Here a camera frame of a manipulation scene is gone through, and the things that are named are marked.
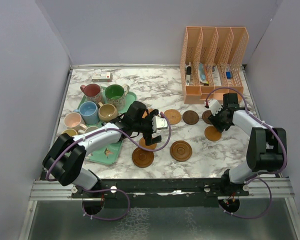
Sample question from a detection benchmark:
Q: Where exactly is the green floral mug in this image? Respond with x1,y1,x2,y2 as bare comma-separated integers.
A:
104,84,130,108

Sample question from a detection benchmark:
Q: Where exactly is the small white red box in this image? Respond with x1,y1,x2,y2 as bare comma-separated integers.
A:
91,72,113,83

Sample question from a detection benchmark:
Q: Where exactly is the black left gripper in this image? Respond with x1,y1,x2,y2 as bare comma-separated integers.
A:
133,110,162,145

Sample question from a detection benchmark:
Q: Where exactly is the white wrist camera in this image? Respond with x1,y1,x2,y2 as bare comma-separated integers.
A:
207,99,223,116
152,115,168,133

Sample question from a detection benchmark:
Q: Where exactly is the light brown wooden coaster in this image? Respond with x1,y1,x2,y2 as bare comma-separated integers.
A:
204,125,222,142

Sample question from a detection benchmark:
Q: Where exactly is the tan mug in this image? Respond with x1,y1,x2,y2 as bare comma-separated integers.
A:
98,102,119,123

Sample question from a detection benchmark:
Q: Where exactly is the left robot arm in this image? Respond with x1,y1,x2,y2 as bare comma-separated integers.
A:
42,101,171,198

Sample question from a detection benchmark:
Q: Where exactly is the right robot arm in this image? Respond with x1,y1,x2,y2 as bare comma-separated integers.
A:
205,93,288,196

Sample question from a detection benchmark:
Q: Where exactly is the black grey marker pen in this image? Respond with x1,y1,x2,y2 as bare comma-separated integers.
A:
185,64,192,86

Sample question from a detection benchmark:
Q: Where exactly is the white blue packet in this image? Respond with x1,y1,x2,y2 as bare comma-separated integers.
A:
198,62,209,86

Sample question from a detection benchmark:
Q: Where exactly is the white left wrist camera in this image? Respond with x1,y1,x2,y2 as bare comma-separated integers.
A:
152,115,168,133

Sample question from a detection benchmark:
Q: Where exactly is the grey mug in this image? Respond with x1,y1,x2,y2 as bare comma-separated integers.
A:
84,126,99,134

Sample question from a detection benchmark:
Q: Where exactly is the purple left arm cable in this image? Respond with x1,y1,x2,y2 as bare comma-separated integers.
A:
45,111,172,221

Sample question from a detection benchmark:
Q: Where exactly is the dark walnut coaster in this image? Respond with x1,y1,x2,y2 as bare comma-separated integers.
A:
201,110,212,125
182,110,199,125

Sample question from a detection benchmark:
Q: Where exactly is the white printed packet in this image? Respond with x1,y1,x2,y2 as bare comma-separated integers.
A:
212,65,222,86

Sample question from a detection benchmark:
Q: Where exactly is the red floral mug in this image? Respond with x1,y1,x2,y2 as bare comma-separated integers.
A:
80,83,103,104

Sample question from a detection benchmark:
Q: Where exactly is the peach plastic file organizer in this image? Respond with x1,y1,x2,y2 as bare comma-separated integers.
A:
179,26,249,105

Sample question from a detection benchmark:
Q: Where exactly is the pink mug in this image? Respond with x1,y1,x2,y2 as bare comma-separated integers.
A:
64,112,88,131

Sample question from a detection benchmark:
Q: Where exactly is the brown ringed wooden coaster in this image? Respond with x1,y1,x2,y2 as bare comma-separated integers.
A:
132,147,154,168

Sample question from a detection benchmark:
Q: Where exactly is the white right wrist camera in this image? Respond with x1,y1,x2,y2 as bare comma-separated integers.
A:
207,99,223,116

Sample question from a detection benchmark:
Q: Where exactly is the green serving tray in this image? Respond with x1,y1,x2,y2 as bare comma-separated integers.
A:
86,91,137,165

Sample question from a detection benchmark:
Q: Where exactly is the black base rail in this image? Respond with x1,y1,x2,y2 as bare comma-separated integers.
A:
71,176,249,209

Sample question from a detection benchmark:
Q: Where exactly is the yellow mug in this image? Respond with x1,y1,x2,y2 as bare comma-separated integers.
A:
62,128,78,137

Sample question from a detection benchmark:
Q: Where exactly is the blue mug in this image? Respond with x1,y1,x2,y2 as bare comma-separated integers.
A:
74,101,100,125

